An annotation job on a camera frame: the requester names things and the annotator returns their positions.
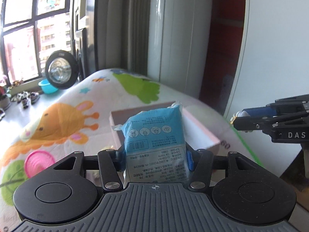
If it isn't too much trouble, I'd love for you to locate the blue white tissue pack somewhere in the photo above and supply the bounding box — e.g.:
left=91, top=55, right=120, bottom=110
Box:
left=113, top=103, right=190, bottom=183

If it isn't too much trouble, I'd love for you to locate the pink plastic basket scoop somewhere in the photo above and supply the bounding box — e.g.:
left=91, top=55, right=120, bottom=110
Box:
left=24, top=150, right=55, bottom=178

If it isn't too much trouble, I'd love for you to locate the colourful play mat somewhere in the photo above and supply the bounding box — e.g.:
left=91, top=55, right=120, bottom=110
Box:
left=1, top=69, right=258, bottom=231

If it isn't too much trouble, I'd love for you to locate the white star toy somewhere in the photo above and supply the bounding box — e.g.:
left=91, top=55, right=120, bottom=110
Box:
left=230, top=111, right=250, bottom=132

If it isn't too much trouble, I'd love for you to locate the pink cardboard box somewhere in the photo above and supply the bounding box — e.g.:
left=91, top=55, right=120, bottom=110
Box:
left=110, top=102, right=221, bottom=155

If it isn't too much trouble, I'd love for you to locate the blue plastic basin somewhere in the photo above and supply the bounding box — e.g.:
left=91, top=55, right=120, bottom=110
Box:
left=38, top=78, right=59, bottom=94

